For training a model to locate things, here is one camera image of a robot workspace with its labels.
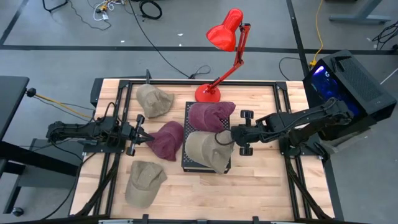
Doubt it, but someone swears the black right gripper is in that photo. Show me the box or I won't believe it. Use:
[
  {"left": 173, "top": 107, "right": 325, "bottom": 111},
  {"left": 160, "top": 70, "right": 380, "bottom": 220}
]
[{"left": 231, "top": 109, "right": 269, "bottom": 156}]

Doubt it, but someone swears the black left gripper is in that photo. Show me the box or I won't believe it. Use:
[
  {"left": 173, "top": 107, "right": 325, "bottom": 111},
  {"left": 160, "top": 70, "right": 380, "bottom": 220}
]
[{"left": 119, "top": 114, "right": 155, "bottom": 157}]

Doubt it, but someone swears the maroon baseball cap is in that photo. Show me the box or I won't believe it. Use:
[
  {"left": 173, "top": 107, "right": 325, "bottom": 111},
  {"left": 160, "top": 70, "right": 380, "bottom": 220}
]
[
  {"left": 145, "top": 121, "right": 185, "bottom": 162},
  {"left": 188, "top": 101, "right": 236, "bottom": 134}
]

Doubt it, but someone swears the beige baseball cap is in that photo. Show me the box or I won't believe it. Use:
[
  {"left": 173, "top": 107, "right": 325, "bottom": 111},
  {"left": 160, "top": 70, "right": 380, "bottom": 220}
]
[
  {"left": 124, "top": 160, "right": 168, "bottom": 210},
  {"left": 185, "top": 130, "right": 235, "bottom": 175},
  {"left": 136, "top": 83, "right": 175, "bottom": 119}
]

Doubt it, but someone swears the black perforated metal stand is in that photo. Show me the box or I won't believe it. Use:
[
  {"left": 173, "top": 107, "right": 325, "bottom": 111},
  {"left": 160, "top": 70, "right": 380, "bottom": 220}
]
[{"left": 181, "top": 101, "right": 232, "bottom": 174}]

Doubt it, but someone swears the red desk lamp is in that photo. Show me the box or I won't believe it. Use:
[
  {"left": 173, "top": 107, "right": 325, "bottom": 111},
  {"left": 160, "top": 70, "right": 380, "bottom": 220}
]
[{"left": 195, "top": 7, "right": 252, "bottom": 104}]

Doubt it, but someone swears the black computer case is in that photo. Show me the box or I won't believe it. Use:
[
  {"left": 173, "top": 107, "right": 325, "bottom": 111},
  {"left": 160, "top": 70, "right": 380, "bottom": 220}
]
[{"left": 302, "top": 49, "right": 398, "bottom": 141}]

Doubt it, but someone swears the black desk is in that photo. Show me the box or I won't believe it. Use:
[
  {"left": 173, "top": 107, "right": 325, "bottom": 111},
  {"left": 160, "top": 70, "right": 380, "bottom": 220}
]
[{"left": 0, "top": 75, "right": 80, "bottom": 217}]

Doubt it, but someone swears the grey table base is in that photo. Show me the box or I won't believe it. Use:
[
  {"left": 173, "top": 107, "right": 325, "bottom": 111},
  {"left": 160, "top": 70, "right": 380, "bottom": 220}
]
[{"left": 325, "top": 0, "right": 392, "bottom": 26}]

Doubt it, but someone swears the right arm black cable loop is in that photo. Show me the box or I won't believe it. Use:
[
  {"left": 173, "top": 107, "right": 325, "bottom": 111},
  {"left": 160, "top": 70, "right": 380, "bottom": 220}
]
[{"left": 214, "top": 131, "right": 235, "bottom": 146}]

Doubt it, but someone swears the black aluminium table frame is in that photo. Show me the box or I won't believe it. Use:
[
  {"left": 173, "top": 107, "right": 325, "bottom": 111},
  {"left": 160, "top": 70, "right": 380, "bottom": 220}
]
[{"left": 70, "top": 77, "right": 345, "bottom": 224}]

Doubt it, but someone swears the looped black floor cable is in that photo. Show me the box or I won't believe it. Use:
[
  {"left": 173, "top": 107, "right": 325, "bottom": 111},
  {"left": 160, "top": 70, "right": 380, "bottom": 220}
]
[{"left": 278, "top": 56, "right": 302, "bottom": 82}]

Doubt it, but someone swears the long black floor cable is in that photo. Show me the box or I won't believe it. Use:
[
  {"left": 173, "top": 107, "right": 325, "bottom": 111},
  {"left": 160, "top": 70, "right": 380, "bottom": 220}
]
[{"left": 127, "top": 0, "right": 212, "bottom": 80}]

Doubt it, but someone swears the yellow and black cable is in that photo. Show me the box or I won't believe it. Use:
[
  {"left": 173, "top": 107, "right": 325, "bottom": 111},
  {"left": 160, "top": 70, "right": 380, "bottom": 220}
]
[{"left": 26, "top": 87, "right": 96, "bottom": 121}]

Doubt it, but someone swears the yellow floor cable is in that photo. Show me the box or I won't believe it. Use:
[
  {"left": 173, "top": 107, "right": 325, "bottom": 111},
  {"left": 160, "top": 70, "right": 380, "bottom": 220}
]
[{"left": 308, "top": 0, "right": 325, "bottom": 68}]

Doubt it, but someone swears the coiled black cable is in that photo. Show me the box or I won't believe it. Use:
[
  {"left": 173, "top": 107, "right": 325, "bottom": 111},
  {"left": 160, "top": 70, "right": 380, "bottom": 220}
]
[{"left": 139, "top": 0, "right": 164, "bottom": 21}]

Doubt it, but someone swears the white cable bundle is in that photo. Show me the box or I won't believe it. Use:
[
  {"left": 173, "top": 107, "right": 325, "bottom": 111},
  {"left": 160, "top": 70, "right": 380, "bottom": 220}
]
[{"left": 93, "top": 0, "right": 125, "bottom": 22}]

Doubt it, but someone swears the thin black floor cable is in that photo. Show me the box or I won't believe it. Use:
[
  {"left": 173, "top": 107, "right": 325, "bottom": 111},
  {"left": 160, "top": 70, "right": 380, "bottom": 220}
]
[{"left": 42, "top": 0, "right": 113, "bottom": 32}]

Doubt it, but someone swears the black cable bundle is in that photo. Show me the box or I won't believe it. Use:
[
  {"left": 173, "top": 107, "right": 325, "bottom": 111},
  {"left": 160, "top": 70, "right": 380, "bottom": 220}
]
[{"left": 371, "top": 20, "right": 398, "bottom": 51}]

